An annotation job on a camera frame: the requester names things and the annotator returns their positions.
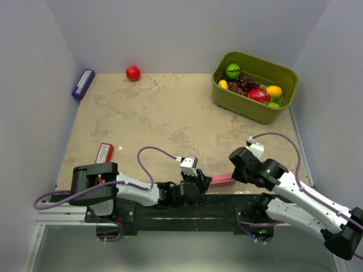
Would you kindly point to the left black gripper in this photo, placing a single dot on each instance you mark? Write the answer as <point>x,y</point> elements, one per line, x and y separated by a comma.
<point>198,181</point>

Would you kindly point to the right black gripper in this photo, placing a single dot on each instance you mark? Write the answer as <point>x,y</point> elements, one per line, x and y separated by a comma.
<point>236,177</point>

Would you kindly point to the pink paper box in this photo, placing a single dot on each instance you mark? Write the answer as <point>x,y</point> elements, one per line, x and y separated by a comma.
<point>222,180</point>

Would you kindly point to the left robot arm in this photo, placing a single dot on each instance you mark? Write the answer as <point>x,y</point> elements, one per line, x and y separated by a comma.
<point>97,183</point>

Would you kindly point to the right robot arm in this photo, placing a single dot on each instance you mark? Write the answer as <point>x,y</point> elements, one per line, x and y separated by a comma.
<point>340,227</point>

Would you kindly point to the red box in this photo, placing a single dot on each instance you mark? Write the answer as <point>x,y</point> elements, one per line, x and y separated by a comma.
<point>104,154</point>

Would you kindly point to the purple box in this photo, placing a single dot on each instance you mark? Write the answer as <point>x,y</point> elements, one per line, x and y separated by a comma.
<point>83,84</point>

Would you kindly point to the small green fruit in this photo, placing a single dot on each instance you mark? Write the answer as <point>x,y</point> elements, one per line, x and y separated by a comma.
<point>274,105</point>

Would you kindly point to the red dragon fruit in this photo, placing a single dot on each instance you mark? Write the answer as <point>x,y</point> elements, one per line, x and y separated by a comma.
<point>259,95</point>

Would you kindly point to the yellow orange fruit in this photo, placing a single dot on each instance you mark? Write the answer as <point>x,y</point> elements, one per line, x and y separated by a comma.
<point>274,91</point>

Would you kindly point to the purple grapes bunch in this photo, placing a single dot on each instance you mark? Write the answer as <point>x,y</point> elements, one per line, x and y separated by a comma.
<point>242,85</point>

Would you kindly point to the small yellow lemon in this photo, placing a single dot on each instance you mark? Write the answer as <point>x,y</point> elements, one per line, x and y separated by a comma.
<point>223,84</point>

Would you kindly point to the green plastic basket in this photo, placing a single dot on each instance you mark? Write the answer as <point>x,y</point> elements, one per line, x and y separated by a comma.
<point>261,71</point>

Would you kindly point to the red apple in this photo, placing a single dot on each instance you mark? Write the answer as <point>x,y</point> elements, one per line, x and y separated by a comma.
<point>133,73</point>

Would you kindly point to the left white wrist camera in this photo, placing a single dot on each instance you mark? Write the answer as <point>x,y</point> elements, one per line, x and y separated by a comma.
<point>188,165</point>

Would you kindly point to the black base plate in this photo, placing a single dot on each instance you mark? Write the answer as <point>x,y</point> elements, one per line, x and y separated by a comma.
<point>236,213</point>

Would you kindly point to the aluminium frame rail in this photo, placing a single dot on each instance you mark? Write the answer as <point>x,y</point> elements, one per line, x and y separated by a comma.
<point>61,241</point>

